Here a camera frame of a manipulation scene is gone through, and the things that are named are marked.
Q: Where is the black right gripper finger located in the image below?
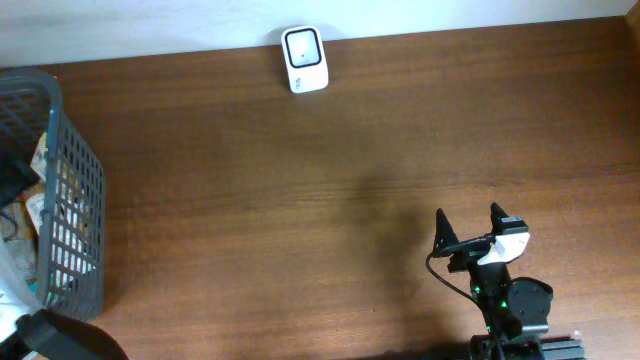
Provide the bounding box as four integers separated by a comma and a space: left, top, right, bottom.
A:
433, 208, 459, 249
490, 202, 509, 234

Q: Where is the white tube with gold cap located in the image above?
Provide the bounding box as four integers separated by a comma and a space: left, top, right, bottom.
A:
25, 192, 46, 235

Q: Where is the white cream snack bag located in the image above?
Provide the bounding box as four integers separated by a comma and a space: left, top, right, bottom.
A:
30, 132, 48, 183

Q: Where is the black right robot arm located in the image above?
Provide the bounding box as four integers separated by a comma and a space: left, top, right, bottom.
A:
428, 203, 553, 343

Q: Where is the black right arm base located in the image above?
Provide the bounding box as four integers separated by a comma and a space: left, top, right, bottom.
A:
466, 336, 587, 360

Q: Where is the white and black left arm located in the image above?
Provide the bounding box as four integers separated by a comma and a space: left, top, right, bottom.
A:
1, 246, 128, 360

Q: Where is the white barcode scanner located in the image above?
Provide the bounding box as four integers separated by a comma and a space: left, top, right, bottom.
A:
281, 25, 329, 94

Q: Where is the grey plastic mesh basket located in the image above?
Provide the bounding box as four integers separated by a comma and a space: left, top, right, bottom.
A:
1, 68, 106, 321

